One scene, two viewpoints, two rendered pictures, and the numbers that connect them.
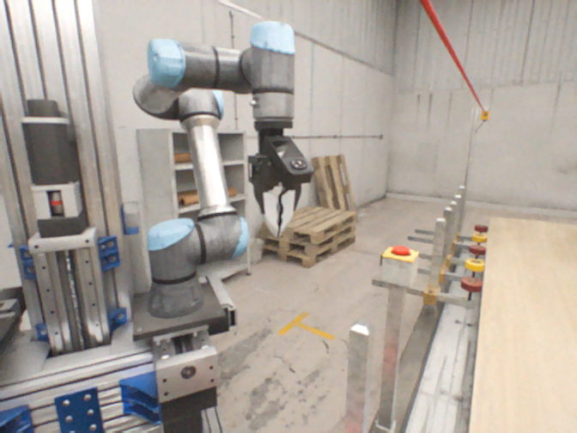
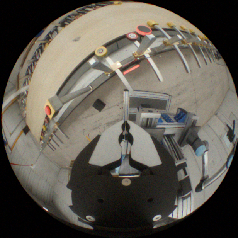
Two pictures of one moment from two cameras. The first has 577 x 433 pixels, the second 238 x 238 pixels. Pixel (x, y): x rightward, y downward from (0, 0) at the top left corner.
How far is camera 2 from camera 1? 0.54 m
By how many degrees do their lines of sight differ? 49
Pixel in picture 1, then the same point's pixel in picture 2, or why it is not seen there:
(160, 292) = not seen: hidden behind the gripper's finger
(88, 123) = not seen: hidden behind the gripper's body
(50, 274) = (181, 153)
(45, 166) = (188, 181)
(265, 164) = (167, 213)
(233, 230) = (124, 165)
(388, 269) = (57, 105)
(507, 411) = (65, 69)
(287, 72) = not seen: outside the picture
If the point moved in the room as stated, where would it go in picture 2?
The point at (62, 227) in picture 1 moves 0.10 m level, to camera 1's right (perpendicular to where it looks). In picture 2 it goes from (182, 165) to (176, 166)
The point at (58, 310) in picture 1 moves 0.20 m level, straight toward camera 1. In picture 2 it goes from (175, 145) to (181, 126)
